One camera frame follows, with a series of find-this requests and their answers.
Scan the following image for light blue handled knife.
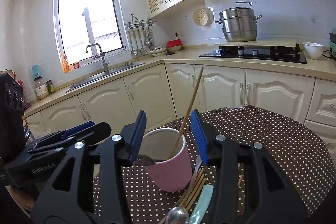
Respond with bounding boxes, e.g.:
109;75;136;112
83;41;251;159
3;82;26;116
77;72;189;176
189;184;214;224

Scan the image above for stainless steel spoon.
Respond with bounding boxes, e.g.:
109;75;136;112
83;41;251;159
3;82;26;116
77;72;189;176
163;155;202;223

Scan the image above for chrome kitchen faucet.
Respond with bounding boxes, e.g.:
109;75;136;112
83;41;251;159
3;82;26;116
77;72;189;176
85;43;109;75

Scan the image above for white lidded jar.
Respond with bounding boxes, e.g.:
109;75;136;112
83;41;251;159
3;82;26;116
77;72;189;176
34;76;49;100

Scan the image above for stainless steel sink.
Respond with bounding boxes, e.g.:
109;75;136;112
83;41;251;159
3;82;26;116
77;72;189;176
66;62;144;93

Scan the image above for cream lower cabinets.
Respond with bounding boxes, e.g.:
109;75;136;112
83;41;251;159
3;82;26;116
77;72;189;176
23;64;335;155

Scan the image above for pink utensil holder cup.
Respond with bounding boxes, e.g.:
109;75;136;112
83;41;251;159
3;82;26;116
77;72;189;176
139;128;193;192

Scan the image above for stacked white plates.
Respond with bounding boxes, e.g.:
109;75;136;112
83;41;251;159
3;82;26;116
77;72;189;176
150;47;167;56

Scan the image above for red bowl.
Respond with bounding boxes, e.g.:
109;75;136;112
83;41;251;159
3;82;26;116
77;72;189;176
166;39;183;52

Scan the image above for black gas stove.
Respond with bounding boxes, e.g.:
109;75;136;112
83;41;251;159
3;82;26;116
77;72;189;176
199;43;307;64

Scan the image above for cream round strainer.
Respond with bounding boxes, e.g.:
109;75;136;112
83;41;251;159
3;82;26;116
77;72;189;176
193;8;214;27

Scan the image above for white ceramic bowl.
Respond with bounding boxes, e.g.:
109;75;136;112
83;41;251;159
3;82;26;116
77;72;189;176
303;42;323;60

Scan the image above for green electric grill appliance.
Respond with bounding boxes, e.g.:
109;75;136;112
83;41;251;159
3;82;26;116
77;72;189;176
329;28;336;60

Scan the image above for stainless steel steamer pot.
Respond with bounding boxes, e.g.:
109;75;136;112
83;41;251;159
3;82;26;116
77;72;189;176
215;1;262;43

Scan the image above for wall utensil rack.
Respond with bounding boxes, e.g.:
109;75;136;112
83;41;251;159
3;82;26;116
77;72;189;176
125;13;157;59

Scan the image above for window with white frame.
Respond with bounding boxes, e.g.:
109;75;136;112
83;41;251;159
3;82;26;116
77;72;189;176
54;0;126;65

